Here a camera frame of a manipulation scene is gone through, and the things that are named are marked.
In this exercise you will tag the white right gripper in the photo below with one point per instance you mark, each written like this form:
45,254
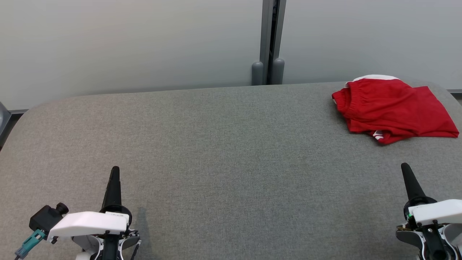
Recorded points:
438,213

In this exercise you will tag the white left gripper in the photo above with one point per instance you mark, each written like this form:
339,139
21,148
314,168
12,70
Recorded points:
90,222

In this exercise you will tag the red basketball jersey white sleeves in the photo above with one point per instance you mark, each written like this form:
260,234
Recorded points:
436,115

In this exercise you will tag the red shorts white hem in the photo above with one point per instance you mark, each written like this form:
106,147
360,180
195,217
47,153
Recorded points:
375,104

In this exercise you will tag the grey partition joint post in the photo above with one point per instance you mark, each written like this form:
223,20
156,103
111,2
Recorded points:
269,36

